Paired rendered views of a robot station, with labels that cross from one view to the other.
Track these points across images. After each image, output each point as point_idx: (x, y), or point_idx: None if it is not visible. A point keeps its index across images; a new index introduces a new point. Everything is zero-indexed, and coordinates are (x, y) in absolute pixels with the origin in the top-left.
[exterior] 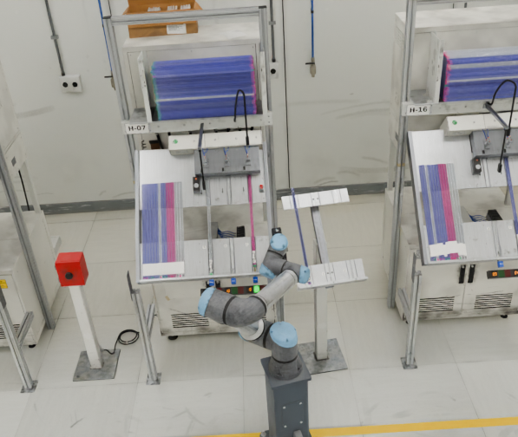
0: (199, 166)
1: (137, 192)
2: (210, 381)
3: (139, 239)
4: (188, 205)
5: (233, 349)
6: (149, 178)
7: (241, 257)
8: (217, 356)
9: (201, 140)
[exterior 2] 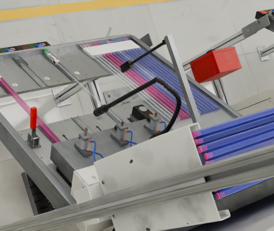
0: (159, 124)
1: (215, 97)
2: None
3: (165, 62)
4: (134, 103)
5: None
6: (217, 118)
7: (14, 73)
8: (1, 143)
9: (177, 65)
